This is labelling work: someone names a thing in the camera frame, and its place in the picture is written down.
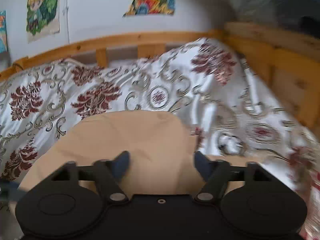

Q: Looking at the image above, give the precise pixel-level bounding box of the curled orange character poster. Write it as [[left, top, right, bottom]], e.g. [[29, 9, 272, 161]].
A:
[[0, 10, 7, 53]]

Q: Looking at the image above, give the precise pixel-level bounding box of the floral satin bed cover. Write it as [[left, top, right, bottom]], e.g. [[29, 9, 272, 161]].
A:
[[0, 37, 320, 240]]

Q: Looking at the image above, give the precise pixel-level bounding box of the tan hooded zip jacket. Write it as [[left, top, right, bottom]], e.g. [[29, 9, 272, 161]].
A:
[[7, 110, 253, 205]]

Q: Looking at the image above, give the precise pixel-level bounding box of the wooden bed frame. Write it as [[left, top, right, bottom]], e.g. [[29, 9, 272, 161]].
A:
[[1, 22, 319, 129]]

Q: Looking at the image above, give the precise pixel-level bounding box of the white wall pipe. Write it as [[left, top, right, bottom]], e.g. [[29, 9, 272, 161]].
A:
[[62, 0, 70, 44]]

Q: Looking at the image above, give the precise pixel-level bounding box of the anime girl poster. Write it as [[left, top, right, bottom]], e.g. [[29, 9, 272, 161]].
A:
[[26, 0, 60, 43]]

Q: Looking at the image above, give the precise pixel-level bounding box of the bagged pile of clothes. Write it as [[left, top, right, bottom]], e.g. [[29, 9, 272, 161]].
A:
[[228, 0, 319, 38]]

